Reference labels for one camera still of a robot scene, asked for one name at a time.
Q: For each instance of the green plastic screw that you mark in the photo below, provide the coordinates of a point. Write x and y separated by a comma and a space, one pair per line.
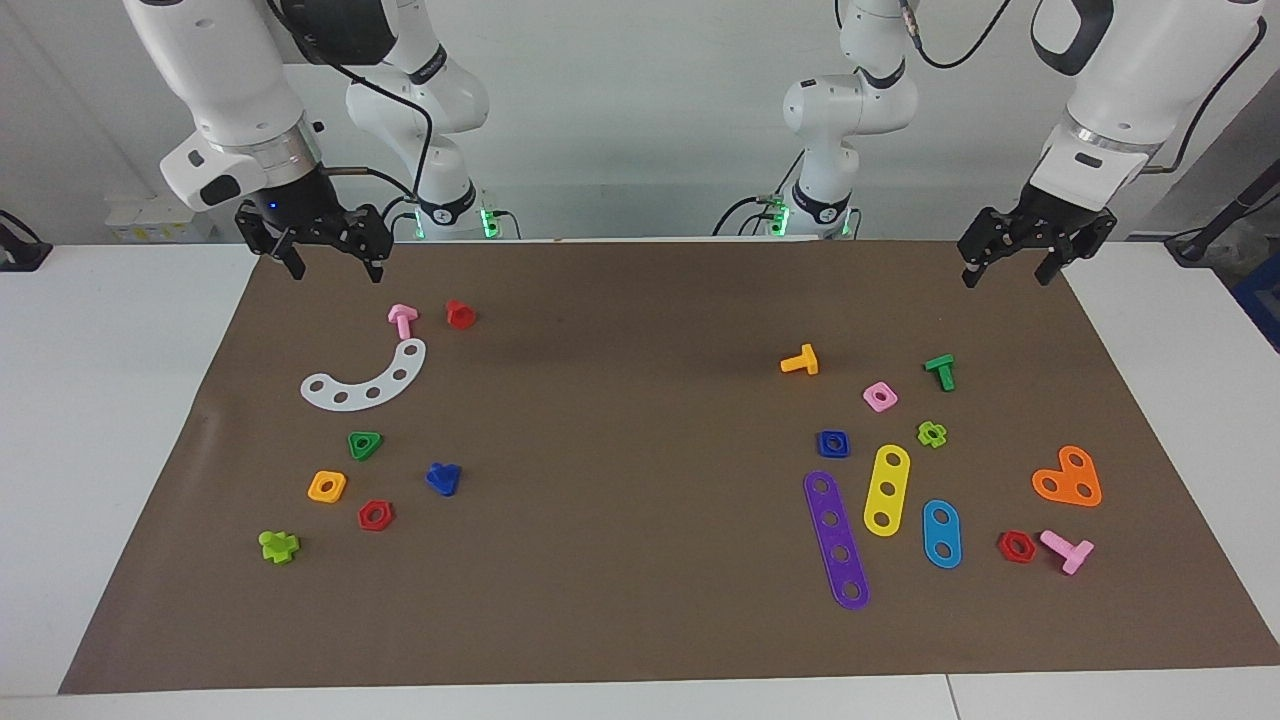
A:
941, 370

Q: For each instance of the blue square nut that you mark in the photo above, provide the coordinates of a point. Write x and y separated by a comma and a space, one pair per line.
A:
844, 450

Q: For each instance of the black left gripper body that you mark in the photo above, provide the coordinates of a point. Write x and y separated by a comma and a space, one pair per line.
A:
1060, 215

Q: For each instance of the blue triangle head screw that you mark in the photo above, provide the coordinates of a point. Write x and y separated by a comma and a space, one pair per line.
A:
443, 480

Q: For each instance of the orange plastic screw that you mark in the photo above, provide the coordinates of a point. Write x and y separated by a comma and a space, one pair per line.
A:
803, 360

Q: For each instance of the yellow three-hole strip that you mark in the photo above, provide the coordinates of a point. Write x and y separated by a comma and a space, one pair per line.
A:
889, 475

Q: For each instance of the pink square nut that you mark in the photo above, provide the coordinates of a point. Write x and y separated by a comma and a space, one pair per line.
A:
870, 392

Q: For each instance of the purple four-hole strip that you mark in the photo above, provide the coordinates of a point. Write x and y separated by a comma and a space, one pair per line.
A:
836, 536

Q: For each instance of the red hexagon nut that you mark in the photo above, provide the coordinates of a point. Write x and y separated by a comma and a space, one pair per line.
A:
1003, 547
388, 516

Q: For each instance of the orange heart plate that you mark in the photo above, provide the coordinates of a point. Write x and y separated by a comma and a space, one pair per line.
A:
1066, 478

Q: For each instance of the red plastic screw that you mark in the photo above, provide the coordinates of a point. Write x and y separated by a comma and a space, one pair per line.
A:
459, 316

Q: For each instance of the brown table mat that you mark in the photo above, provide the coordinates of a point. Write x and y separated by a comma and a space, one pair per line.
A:
640, 560

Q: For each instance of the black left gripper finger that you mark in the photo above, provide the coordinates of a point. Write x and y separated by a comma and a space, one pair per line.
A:
985, 240
1062, 253

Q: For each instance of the lime green cross screw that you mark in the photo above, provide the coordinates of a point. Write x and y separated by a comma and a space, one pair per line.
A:
278, 547

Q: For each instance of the blue two-hole strip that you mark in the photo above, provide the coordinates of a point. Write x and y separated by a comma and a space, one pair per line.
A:
941, 534

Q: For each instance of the pink plastic screw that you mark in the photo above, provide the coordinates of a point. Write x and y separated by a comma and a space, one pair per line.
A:
1072, 553
402, 320

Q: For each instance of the white curved perforated plate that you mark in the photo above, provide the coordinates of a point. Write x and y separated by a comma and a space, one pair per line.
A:
387, 385

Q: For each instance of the blue crate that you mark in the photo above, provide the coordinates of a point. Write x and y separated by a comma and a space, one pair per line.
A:
1262, 300

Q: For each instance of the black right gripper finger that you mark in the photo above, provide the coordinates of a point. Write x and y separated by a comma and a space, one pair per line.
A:
268, 242
368, 238

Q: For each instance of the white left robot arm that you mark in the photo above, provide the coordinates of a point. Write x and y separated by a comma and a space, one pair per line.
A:
1120, 90

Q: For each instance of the black tripod leg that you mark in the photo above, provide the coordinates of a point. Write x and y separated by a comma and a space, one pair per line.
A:
1235, 210

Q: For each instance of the lime green cross nut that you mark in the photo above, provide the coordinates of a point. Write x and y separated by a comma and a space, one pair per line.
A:
925, 432

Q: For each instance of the green triangle nut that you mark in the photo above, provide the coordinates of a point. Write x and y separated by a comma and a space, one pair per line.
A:
375, 440

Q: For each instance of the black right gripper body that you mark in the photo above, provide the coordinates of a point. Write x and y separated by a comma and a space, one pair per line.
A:
295, 205

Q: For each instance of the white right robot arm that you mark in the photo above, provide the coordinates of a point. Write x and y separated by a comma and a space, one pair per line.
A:
235, 90

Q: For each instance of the orange square nut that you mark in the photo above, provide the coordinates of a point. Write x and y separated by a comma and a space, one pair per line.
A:
313, 490

